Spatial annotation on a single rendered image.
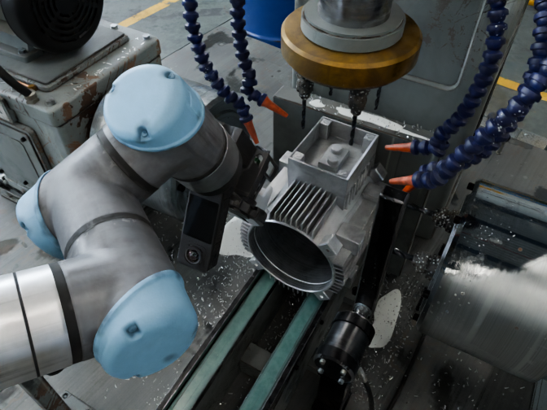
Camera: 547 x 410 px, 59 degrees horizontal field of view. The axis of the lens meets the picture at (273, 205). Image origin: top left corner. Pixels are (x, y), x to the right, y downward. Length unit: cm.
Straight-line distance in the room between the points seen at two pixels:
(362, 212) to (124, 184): 44
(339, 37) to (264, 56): 106
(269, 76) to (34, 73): 80
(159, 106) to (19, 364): 21
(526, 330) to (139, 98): 53
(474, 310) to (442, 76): 39
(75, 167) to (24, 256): 73
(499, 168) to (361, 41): 81
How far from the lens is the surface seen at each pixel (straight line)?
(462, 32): 83
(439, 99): 89
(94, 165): 44
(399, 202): 55
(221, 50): 170
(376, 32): 61
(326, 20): 63
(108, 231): 39
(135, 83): 43
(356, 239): 73
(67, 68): 95
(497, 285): 67
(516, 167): 137
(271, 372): 78
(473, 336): 71
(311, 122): 85
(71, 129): 92
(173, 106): 41
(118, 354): 35
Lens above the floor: 164
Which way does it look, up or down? 47 degrees down
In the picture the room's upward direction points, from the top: straight up
